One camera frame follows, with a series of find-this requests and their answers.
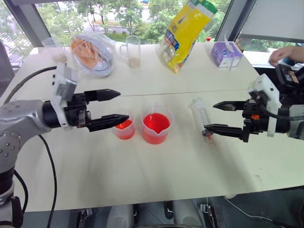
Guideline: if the purple white carton box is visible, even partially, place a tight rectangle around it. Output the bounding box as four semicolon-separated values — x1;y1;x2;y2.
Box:
210;35;244;71

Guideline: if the small beaker red liquid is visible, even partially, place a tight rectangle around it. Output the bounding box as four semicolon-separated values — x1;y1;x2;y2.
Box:
114;107;136;141

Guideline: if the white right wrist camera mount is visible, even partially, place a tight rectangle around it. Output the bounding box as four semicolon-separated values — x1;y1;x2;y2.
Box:
247;74;281;137

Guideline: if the white roller blind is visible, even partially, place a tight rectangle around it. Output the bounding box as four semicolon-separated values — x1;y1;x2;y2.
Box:
239;0;304;44

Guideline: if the black handheld device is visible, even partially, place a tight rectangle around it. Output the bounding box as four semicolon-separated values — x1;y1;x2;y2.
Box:
275;62;304;105

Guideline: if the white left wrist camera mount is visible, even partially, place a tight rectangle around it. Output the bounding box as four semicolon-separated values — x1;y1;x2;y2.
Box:
49;62;79;132

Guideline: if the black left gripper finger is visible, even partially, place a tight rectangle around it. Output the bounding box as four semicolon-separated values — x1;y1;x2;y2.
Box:
84;89;122;103
87;114;130;133

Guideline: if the small clear plastic cup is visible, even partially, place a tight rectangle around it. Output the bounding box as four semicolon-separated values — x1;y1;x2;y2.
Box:
42;37;69;64

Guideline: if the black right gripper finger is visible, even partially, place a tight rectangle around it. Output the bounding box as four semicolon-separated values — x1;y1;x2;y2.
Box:
203;119;252;143
212;101;248;112

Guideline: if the clear plastic syringe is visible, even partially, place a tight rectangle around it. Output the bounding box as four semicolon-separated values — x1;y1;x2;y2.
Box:
190;97;216;146

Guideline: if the dark chair back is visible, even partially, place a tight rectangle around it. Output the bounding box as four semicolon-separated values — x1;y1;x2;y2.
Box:
0;39;16;97

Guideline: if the large beaker red liquid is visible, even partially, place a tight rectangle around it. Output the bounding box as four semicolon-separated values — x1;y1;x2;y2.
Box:
141;104;174;145

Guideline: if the black metal table clamp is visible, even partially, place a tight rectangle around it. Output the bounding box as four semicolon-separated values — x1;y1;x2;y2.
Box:
199;202;222;224

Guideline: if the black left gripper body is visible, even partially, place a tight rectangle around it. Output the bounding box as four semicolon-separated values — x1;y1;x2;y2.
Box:
63;91;93;129

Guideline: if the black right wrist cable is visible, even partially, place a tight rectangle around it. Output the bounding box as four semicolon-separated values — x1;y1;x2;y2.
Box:
259;104;287;119

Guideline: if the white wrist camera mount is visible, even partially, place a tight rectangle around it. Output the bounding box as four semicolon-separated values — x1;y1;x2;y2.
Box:
49;62;79;132
247;74;281;137

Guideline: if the tall glass mug with grains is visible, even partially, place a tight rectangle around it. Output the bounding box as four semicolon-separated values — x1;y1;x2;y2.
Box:
119;35;142;70

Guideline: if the person's bare hand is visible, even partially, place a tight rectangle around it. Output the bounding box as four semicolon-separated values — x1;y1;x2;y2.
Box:
269;46;295;67

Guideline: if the clear bag with orange contents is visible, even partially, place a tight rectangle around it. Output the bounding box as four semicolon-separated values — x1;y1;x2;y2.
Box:
69;33;116;79

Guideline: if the yellow snack bag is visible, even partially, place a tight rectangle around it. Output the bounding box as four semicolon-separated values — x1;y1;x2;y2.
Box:
159;0;219;75

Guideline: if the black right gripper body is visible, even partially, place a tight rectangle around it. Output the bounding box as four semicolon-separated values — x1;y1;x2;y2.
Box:
242;98;271;134

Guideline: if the grey left arm cable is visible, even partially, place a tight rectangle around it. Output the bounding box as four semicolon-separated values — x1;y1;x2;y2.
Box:
4;66;58;104

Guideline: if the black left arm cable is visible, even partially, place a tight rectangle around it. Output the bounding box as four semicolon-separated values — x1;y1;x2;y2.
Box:
37;134;58;228

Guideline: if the white floor cable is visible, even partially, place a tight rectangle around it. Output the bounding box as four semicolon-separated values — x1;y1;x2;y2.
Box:
223;196;304;228

